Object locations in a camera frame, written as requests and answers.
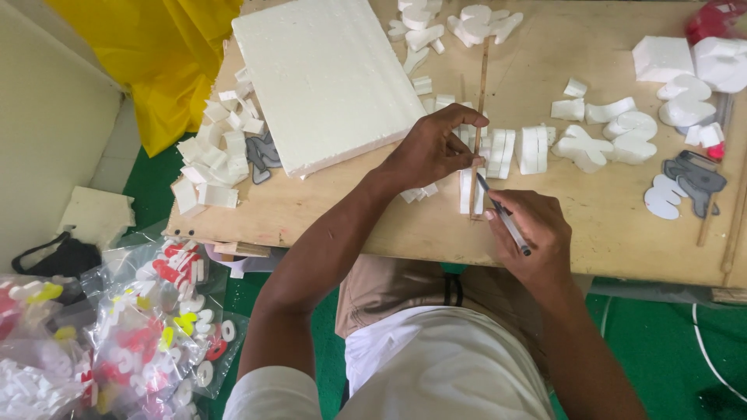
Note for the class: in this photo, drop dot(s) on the person's left hand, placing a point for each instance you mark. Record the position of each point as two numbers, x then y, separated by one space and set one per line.
426 151

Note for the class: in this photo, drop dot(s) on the person's right hand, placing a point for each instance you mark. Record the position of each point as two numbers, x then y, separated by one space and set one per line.
540 239

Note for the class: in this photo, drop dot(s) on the clear pen with black cap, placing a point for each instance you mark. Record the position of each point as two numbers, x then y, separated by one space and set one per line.
506 219

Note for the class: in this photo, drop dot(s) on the thin wooden strip ruler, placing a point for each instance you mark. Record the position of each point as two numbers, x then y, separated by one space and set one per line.
482 81

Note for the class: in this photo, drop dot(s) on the small foam bits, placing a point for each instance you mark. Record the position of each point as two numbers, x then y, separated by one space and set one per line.
419 192

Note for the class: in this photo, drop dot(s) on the flat white foam pieces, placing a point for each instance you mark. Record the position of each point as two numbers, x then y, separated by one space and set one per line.
440 103

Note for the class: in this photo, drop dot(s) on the narrow white foam strip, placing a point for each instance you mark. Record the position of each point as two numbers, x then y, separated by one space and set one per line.
465 192

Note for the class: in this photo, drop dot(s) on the small ridged foam block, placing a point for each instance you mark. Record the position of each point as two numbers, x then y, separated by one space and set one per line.
422 86

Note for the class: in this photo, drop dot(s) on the stack of upright foam slices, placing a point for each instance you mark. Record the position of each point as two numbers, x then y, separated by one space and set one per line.
502 153

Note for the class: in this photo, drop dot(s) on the thick stack of foam slices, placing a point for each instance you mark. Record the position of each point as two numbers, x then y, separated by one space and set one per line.
534 150

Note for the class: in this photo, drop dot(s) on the cross-shaped white foam cutout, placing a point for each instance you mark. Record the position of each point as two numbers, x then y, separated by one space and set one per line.
583 149

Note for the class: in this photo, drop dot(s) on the large white styrofoam slab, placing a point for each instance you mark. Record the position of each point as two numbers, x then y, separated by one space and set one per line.
327 81

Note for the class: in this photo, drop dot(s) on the white paper wavy template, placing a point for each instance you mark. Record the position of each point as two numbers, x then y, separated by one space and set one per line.
662 198

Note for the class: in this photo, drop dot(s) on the heap of white foam cutouts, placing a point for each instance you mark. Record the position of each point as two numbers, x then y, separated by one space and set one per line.
467 26

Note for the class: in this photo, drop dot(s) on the small rectangular foam block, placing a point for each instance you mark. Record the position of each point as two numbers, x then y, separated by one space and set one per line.
568 109

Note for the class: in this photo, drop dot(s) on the person's tan shorts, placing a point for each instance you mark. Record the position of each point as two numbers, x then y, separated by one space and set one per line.
397 286

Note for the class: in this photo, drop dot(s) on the rounded white foam cutout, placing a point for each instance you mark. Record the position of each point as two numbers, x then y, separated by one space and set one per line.
633 137

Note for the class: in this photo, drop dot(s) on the curved white foam piece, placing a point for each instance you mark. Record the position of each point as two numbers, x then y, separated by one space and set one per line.
610 111

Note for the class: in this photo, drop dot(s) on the tiny white foam chip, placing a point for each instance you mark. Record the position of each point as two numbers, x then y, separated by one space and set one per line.
575 88

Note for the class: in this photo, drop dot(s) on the grey cardboard letter template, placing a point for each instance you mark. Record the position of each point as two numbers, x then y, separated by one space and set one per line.
260 154

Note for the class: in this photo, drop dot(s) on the grey card template with stick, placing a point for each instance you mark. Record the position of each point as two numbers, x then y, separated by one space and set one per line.
697 178

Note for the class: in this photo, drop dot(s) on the person's white shirt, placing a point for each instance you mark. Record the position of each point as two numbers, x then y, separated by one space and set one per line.
420 373

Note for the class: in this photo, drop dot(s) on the long wooden stick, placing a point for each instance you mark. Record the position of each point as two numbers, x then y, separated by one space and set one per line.
734 227

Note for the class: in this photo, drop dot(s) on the small white foam scraps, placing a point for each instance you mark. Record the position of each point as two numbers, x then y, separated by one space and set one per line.
706 135

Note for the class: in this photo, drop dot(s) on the pink small object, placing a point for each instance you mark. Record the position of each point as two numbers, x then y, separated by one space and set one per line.
716 151

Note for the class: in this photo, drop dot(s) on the s-shaped white foam cutout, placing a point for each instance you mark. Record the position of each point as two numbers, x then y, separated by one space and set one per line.
686 102

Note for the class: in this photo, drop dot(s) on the pile of white foam offcuts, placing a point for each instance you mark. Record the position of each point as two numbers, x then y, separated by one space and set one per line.
213 157

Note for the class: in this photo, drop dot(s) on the square white foam block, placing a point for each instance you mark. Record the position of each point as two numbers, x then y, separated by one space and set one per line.
662 58

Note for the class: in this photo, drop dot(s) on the large white foam cutout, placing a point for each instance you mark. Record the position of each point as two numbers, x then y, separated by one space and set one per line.
723 64

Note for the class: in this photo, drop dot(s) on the yellow plastic sheet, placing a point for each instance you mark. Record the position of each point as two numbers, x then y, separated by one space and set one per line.
163 58

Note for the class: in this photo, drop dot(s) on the red plastic bag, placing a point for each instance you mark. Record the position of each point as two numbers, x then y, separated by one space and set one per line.
715 20

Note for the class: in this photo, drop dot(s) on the broken white foam board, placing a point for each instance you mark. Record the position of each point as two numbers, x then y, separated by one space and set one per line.
99 213

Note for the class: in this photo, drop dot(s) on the heap of bagged foam letters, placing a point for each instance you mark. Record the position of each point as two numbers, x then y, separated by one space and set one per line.
116 344

